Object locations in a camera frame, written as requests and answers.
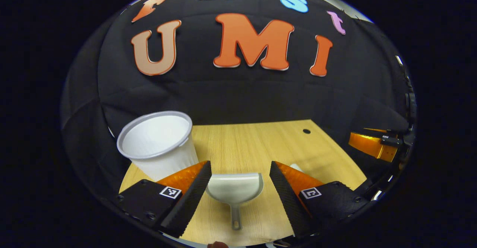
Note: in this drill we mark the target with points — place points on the wooden desktop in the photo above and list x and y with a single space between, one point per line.
246 143

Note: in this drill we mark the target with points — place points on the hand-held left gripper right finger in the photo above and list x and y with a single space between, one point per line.
287 199

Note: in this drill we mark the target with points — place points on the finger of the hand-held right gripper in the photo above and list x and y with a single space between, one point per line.
376 130
367 143

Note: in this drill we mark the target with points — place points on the white ribbed garbage bin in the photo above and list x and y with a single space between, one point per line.
156 136

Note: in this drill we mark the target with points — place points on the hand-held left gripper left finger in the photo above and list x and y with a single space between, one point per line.
190 199

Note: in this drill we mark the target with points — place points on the grey dustpan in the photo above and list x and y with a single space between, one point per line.
234 186

